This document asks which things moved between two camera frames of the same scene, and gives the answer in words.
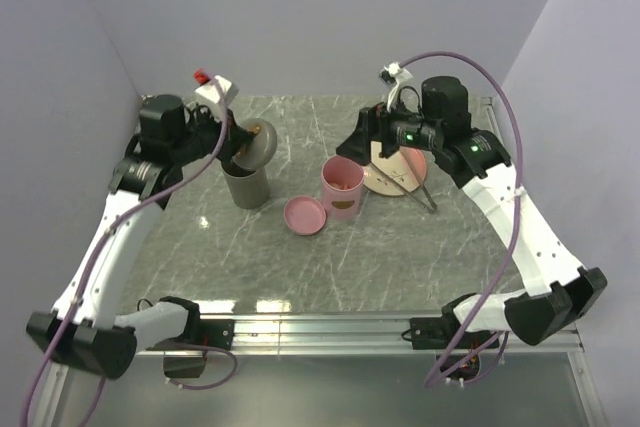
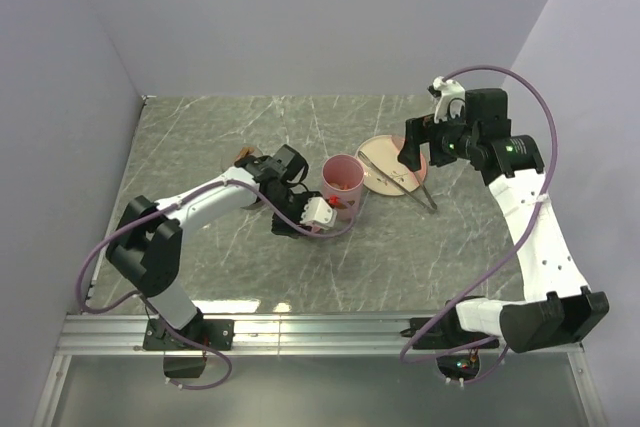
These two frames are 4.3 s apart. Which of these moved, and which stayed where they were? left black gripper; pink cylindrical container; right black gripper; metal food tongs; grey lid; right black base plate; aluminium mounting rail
Moved: left black gripper; right black gripper; grey lid
Stayed: pink cylindrical container; aluminium mounting rail; metal food tongs; right black base plate
